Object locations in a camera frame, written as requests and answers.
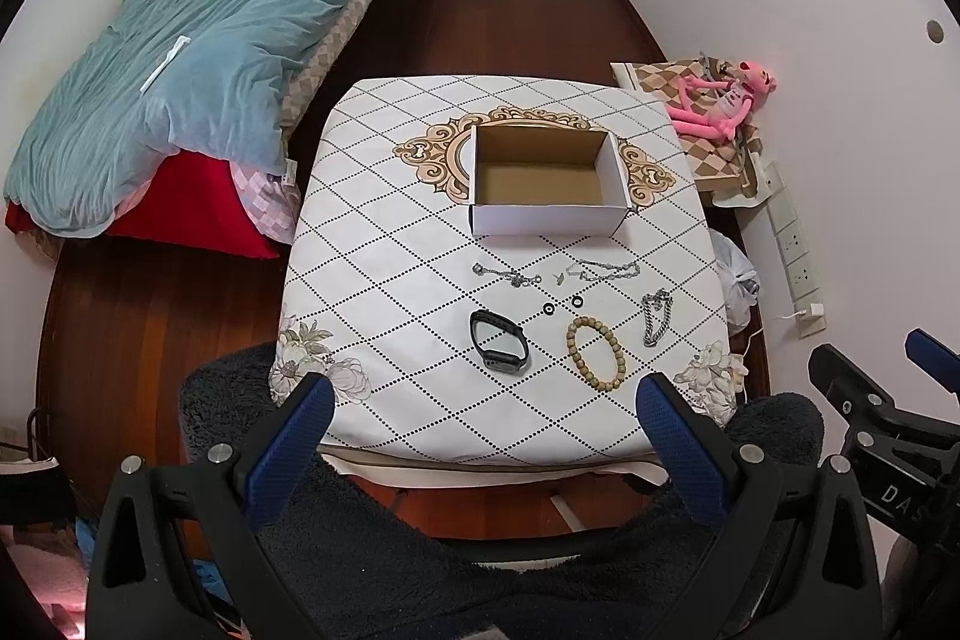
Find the thick silver chain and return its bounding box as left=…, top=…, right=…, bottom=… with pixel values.
left=641, top=286, right=676, bottom=350

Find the wooden bead bracelet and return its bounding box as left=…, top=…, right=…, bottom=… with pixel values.
left=565, top=315, right=627, bottom=395

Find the black smart band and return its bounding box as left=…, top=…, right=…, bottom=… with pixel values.
left=469, top=308, right=530, bottom=375

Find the thin silver necklace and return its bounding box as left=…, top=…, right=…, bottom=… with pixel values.
left=565, top=258, right=643, bottom=284

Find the thin silver charm bracelet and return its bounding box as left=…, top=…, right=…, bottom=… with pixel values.
left=470, top=261, right=544, bottom=289

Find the white phone charger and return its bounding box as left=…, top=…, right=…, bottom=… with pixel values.
left=781, top=302, right=825, bottom=320

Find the dark fuzzy seat cushion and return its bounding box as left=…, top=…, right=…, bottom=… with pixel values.
left=179, top=342, right=825, bottom=638

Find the white power strip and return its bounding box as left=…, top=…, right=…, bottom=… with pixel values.
left=763, top=161, right=827, bottom=339

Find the white plastic bag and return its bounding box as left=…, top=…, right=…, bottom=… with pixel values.
left=709, top=229, right=761, bottom=335

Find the white diamond pattern tablecloth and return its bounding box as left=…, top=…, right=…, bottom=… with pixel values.
left=268, top=74, right=729, bottom=470

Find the brown checkered cushion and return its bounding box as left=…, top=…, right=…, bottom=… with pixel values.
left=610, top=53, right=763, bottom=200

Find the red bed sheet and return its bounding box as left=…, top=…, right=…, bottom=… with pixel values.
left=5, top=151, right=292, bottom=262

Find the open cardboard box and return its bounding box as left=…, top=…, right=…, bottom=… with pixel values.
left=469, top=125, right=631, bottom=237

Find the pink panther plush toy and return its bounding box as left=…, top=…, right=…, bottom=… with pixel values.
left=667, top=62, right=778, bottom=143

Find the light blue duvet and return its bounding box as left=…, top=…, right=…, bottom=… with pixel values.
left=3, top=0, right=350, bottom=239

